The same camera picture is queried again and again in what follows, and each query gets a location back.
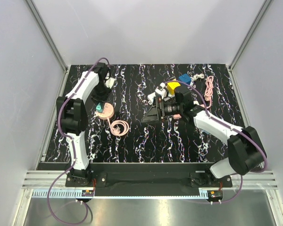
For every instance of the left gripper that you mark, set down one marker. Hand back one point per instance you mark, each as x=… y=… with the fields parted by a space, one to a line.
x=102 y=98

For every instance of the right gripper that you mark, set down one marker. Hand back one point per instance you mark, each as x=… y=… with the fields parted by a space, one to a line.
x=152 y=115

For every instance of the teal plug adapter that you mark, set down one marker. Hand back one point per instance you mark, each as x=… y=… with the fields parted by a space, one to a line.
x=100 y=107

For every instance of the white multicolour power strip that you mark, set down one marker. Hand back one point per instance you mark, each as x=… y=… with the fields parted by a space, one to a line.
x=162 y=94

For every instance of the yellow cube socket adapter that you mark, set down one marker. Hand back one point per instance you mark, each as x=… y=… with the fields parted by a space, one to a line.
x=171 y=86

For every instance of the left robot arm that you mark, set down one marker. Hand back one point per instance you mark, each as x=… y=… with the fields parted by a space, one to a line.
x=72 y=117

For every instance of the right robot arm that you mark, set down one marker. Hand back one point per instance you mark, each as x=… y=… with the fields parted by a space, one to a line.
x=245 y=150

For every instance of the pink power strip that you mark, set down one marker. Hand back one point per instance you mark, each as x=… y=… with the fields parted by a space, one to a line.
x=178 y=116

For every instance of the blue cube socket adapter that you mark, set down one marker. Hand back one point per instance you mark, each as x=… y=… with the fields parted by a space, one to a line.
x=185 y=78

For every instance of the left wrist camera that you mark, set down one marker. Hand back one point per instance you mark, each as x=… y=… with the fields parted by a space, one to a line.
x=109 y=83

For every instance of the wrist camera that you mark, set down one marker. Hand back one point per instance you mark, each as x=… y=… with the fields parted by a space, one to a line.
x=109 y=83
x=161 y=91

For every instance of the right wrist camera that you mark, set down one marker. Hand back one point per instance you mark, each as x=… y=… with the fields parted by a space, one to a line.
x=161 y=91

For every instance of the white power strip cable plug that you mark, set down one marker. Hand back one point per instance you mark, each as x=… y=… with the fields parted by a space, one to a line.
x=197 y=76

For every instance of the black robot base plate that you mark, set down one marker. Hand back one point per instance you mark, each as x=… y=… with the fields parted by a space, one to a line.
x=142 y=180

